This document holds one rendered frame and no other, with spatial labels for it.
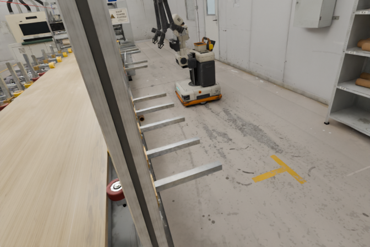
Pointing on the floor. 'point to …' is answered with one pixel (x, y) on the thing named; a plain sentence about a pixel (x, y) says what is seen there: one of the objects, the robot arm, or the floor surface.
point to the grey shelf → (353, 67)
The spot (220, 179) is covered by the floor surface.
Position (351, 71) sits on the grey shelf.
